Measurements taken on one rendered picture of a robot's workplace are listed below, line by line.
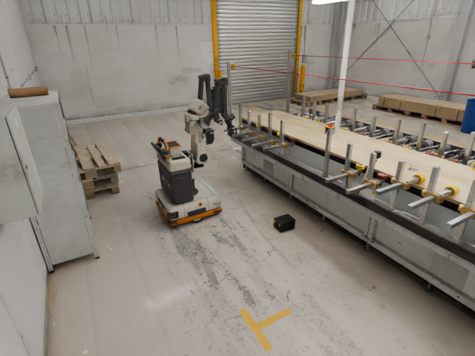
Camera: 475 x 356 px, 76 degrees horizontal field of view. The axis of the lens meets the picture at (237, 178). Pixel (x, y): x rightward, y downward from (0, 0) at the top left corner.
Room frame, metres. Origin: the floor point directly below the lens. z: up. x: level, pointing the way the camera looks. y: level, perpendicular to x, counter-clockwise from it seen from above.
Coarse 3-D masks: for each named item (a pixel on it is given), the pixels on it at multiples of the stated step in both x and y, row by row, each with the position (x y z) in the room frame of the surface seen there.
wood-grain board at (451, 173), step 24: (264, 120) 4.38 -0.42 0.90; (288, 120) 4.35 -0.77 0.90; (312, 120) 4.31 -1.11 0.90; (312, 144) 3.22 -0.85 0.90; (336, 144) 3.20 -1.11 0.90; (360, 144) 3.19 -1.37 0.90; (384, 144) 3.17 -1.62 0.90; (384, 168) 2.50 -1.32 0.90; (432, 168) 2.47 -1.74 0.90; (456, 168) 2.46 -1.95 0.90
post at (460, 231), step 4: (472, 184) 1.68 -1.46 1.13; (472, 188) 1.68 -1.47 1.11; (472, 192) 1.67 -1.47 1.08; (468, 196) 1.68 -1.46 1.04; (472, 196) 1.66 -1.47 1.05; (468, 200) 1.68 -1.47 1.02; (472, 200) 1.66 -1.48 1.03; (468, 204) 1.67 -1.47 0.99; (472, 204) 1.66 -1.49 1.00; (468, 220) 1.67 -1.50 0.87; (460, 224) 1.68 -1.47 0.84; (464, 224) 1.66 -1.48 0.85; (460, 228) 1.67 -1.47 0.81; (464, 228) 1.66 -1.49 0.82; (456, 232) 1.68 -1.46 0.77; (460, 232) 1.66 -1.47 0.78; (456, 236) 1.68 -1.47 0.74; (460, 236) 1.66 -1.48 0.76; (460, 240) 1.66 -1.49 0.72
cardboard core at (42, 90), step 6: (12, 90) 2.76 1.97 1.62; (18, 90) 2.78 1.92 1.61; (24, 90) 2.80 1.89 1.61; (30, 90) 2.82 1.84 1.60; (36, 90) 2.84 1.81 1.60; (42, 90) 2.86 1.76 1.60; (12, 96) 2.75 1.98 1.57; (18, 96) 2.78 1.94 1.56; (24, 96) 2.80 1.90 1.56; (30, 96) 2.84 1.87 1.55
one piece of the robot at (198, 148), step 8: (184, 112) 3.49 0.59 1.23; (184, 120) 3.47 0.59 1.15; (192, 120) 3.27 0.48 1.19; (192, 128) 3.32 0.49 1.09; (200, 128) 3.37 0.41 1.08; (192, 136) 3.40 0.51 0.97; (200, 136) 3.38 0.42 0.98; (192, 144) 3.44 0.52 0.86; (200, 144) 3.33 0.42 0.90; (192, 152) 3.43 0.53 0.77; (200, 152) 3.33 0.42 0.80; (208, 152) 3.37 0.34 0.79; (200, 160) 3.32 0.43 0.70; (208, 160) 3.37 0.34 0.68
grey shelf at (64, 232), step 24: (48, 96) 2.82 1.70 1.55; (24, 120) 2.34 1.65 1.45; (48, 120) 2.41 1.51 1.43; (48, 144) 2.39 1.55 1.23; (48, 168) 2.37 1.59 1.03; (72, 168) 2.45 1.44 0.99; (48, 192) 2.34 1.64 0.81; (72, 192) 2.43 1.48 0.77; (48, 216) 2.32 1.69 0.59; (72, 216) 2.40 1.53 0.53; (48, 240) 2.29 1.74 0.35; (72, 240) 2.38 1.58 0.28; (48, 264) 2.26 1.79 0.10
